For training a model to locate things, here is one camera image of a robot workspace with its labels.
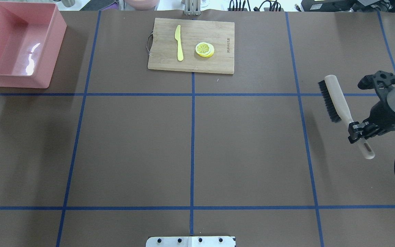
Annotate yellow lemon slices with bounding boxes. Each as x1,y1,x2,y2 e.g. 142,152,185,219
195,42,215,58

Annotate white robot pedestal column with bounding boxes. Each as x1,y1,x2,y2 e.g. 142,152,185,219
145,236,237,247

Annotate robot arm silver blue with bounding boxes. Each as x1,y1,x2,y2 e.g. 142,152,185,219
348,71,395,144

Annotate bamboo cutting board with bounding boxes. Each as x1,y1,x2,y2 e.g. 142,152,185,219
147,18,235,74

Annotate pink bowl with clear items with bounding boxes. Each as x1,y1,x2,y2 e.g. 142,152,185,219
124,0,160,10

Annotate yellow plastic knife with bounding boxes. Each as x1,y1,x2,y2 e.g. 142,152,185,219
174,25,184,61

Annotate aluminium frame post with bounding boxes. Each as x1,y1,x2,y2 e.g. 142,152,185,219
182,0,202,16

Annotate beige hand brush black bristles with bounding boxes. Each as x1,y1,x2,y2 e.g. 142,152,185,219
319,75,375,160

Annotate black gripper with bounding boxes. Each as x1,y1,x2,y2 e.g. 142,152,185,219
348,71,395,144

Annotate pink plastic bin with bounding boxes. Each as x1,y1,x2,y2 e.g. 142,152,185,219
0,1,67,89

